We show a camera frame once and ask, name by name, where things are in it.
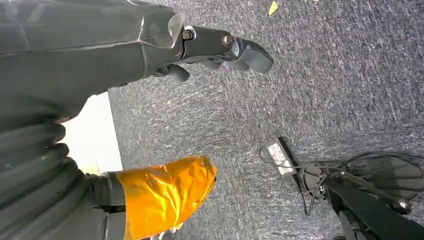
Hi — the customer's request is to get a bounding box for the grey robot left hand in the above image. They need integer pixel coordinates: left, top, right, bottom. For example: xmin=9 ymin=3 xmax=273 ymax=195
xmin=0 ymin=0 xmax=275 ymax=240

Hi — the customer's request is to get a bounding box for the black adapter with white label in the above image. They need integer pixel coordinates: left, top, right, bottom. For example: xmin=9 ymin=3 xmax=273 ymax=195
xmin=265 ymin=136 xmax=301 ymax=178

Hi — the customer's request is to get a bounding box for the robot black leg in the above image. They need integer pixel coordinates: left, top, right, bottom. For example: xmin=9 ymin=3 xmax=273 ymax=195
xmin=303 ymin=155 xmax=424 ymax=240

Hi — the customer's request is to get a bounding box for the thin black floor cable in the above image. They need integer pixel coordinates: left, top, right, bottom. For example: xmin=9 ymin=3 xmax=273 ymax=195
xmin=258 ymin=145 xmax=424 ymax=216

